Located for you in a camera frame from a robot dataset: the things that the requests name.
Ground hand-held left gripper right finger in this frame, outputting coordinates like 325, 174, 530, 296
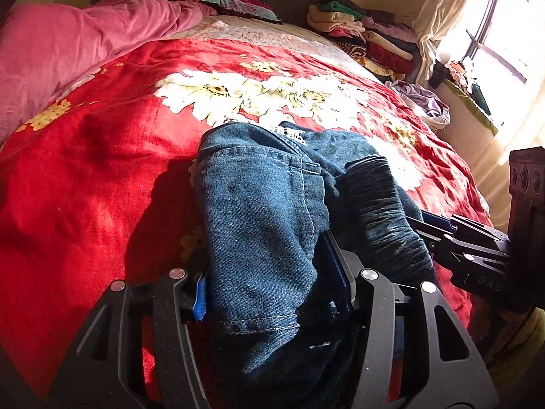
317, 230, 499, 409

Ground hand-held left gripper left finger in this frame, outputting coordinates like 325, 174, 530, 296
49, 268, 214, 409

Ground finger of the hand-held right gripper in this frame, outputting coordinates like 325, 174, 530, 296
409, 222, 511, 282
419, 212, 512, 245

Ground blue denim pants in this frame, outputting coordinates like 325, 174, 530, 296
193, 123, 438, 409

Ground windowsill clutter on green mat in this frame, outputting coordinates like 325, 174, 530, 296
429, 60, 500, 136

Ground window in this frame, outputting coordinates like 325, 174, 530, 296
466, 0, 545, 88

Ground red floral blanket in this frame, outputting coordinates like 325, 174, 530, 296
0, 38, 495, 402

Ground pile of folded clothes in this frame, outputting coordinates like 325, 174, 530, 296
307, 0, 421, 82

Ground cream curtain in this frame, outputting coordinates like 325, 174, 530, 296
414, 0, 545, 190

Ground teal and red pillow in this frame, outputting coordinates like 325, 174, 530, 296
199, 0, 282, 25

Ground pink quilt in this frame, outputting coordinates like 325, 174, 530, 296
0, 0, 219, 146

